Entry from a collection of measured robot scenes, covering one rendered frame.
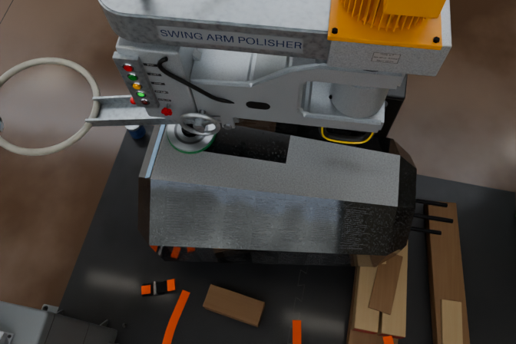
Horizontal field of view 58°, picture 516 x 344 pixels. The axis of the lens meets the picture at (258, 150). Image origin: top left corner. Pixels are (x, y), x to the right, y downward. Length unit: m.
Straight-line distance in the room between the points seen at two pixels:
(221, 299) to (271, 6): 1.65
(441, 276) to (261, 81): 1.64
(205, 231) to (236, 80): 0.81
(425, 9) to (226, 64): 0.71
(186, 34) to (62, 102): 2.14
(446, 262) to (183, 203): 1.46
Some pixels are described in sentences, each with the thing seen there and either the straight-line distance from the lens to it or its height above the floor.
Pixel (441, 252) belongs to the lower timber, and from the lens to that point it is 2.75.
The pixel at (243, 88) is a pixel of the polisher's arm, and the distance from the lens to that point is 1.52.
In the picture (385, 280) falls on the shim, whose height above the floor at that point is 0.22.
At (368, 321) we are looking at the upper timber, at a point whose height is 0.21.
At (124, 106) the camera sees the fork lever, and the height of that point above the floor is 0.91.
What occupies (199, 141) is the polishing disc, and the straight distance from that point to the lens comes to 2.03.
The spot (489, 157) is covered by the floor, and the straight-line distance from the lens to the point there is 3.17.
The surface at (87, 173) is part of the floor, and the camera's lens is 3.07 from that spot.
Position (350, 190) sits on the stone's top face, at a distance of 1.97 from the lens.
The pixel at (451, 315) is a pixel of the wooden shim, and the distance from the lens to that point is 2.68.
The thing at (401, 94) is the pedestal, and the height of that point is 0.74.
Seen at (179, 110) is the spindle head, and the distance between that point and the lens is 1.71.
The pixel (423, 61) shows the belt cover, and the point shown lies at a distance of 1.31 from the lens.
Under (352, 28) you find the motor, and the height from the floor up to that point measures 1.70.
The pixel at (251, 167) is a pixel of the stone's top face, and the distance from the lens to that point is 1.98.
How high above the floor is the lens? 2.62
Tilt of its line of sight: 64 degrees down
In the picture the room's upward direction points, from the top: 4 degrees counter-clockwise
